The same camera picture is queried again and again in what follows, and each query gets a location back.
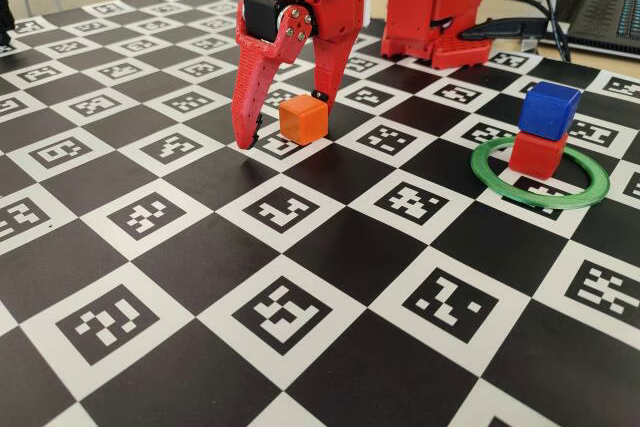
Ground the black white marker board mat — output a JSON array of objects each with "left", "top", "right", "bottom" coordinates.
[{"left": 0, "top": 0, "right": 640, "bottom": 427}]

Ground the blue cube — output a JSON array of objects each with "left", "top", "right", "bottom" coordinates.
[{"left": 517, "top": 80, "right": 583, "bottom": 142}]

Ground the green plastic ring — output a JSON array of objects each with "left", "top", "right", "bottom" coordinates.
[{"left": 469, "top": 136, "right": 611, "bottom": 211}]

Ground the black tripod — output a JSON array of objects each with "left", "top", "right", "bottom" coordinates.
[{"left": 0, "top": 0, "right": 16, "bottom": 46}]

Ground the red cube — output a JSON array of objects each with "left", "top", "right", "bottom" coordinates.
[{"left": 508, "top": 130, "right": 570, "bottom": 181}]

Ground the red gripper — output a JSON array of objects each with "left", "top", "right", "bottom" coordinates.
[{"left": 231, "top": 0, "right": 367, "bottom": 151}]

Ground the orange cube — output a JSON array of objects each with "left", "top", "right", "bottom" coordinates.
[{"left": 278, "top": 93, "right": 330, "bottom": 146}]

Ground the dark laptop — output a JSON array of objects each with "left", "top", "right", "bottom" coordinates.
[{"left": 552, "top": 0, "right": 640, "bottom": 61}]

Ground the black table clamp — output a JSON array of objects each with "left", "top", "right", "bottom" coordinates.
[{"left": 459, "top": 16, "right": 551, "bottom": 43}]

